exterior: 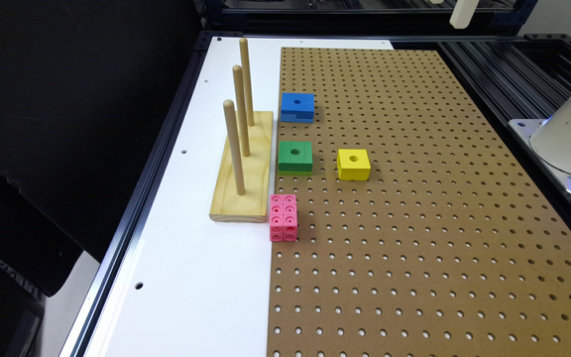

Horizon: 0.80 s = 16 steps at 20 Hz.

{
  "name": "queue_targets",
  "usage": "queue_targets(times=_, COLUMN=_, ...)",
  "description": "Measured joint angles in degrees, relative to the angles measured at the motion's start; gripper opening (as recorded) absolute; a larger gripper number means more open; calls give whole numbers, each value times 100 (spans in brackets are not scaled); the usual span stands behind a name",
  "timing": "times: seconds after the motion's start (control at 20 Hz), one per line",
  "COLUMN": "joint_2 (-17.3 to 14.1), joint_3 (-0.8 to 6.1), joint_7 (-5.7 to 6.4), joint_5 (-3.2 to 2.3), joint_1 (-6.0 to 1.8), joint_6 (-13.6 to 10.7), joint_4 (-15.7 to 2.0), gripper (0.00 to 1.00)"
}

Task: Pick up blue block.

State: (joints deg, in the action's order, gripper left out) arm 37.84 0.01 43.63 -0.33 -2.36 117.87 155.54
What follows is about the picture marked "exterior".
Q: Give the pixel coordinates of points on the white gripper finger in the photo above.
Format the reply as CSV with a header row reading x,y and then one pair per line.
x,y
463,13

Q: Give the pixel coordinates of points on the blue block with hole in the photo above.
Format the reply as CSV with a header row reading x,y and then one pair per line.
x,y
297,107

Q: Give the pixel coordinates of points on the yellow block with hole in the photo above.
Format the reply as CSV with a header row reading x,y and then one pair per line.
x,y
353,164

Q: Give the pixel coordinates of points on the green block with hole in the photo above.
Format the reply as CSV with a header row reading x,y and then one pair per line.
x,y
295,158

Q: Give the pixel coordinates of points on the pink interlocking cube block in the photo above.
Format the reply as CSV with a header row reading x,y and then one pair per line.
x,y
283,217

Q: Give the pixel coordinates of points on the rear wooden peg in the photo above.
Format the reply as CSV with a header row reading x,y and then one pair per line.
x,y
245,59

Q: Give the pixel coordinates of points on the wooden peg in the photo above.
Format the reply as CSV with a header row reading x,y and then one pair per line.
x,y
234,146
241,110
245,59

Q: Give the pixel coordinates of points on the middle wooden peg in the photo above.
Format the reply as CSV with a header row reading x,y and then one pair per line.
x,y
241,110

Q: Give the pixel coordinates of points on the brown pegboard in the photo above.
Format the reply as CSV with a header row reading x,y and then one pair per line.
x,y
448,249

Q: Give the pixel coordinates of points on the front wooden peg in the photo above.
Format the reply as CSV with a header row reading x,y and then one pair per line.
x,y
234,146

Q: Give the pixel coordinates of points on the wooden peg stand base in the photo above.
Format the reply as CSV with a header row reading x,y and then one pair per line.
x,y
229,206

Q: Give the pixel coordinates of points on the black curtain panel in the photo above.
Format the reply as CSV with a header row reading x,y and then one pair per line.
x,y
85,87

